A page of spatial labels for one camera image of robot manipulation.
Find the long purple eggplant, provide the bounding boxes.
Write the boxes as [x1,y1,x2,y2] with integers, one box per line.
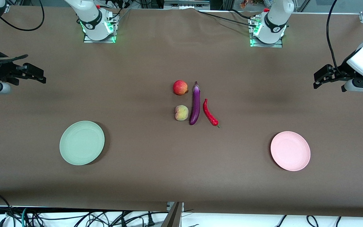
[189,81,201,125]

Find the pink plate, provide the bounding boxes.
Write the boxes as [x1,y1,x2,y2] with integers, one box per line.
[270,131,311,172]

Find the brown table cover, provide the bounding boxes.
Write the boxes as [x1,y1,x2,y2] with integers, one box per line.
[0,6,363,218]

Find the black cable to arm base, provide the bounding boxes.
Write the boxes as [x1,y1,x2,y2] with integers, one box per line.
[197,9,257,28]

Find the aluminium frame rail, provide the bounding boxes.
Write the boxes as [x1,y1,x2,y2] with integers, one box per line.
[164,0,211,10]

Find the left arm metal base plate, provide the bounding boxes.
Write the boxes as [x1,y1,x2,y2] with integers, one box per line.
[249,17,284,48]

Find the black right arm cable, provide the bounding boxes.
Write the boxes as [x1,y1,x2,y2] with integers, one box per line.
[0,0,45,62]

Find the light green plate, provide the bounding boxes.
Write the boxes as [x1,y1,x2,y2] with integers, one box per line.
[59,121,105,166]

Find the yellow pink peach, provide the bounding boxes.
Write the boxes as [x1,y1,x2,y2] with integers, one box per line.
[175,105,189,121]

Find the red chili pepper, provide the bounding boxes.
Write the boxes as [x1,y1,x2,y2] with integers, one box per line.
[203,98,220,128]

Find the metal post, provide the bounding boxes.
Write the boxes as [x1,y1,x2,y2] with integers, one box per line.
[161,202,184,227]

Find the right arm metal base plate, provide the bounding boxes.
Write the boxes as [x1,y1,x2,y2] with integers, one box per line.
[83,14,117,44]

